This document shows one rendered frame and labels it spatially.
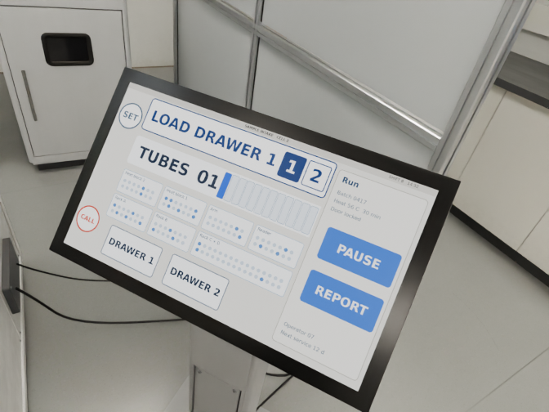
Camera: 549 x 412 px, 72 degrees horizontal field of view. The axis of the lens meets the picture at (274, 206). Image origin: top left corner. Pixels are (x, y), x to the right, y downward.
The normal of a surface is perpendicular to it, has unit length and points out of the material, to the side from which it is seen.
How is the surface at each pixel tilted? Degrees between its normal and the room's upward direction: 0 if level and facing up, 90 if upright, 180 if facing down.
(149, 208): 50
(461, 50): 90
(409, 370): 0
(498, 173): 90
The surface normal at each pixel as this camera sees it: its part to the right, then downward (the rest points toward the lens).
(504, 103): -0.85, 0.22
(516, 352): 0.14, -0.78
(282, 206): -0.22, -0.11
